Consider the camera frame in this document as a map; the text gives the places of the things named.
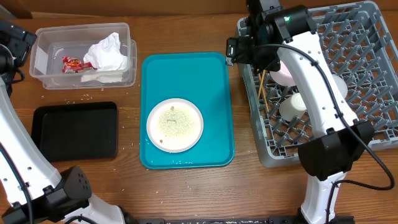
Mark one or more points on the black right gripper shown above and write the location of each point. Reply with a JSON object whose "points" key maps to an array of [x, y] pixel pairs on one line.
{"points": [[240, 46]]}

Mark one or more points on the wooden chopstick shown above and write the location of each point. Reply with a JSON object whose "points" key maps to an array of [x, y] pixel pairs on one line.
{"points": [[265, 102], [261, 91]]}

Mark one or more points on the pink bowl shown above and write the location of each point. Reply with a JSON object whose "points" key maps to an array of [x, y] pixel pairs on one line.
{"points": [[283, 76]]}

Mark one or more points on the pale green cup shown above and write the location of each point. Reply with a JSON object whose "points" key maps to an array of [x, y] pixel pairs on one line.
{"points": [[291, 107]]}

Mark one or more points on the grey-green small bowl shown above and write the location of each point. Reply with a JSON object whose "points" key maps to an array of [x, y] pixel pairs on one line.
{"points": [[341, 85]]}

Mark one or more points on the white plate with rice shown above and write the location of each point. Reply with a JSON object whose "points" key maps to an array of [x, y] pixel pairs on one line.
{"points": [[174, 125]]}

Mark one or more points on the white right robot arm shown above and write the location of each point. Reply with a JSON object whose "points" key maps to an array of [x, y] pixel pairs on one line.
{"points": [[289, 36]]}

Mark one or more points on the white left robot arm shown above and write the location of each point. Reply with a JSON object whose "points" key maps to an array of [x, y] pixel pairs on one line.
{"points": [[37, 191]]}

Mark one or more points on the teal plastic tray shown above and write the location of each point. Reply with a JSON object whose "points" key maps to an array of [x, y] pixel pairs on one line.
{"points": [[202, 79]]}

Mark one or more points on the crumpled white tissue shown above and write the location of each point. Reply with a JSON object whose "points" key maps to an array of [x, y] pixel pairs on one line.
{"points": [[106, 56]]}

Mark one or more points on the red snack wrapper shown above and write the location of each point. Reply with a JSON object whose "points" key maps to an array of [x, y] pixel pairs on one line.
{"points": [[73, 65]]}

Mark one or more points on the black tray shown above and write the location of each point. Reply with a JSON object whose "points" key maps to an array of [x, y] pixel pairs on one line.
{"points": [[76, 131]]}

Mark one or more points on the clear plastic bin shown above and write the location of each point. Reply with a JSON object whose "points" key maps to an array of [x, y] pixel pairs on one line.
{"points": [[55, 43]]}

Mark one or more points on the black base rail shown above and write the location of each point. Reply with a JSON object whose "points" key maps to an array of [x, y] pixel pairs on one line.
{"points": [[270, 220]]}

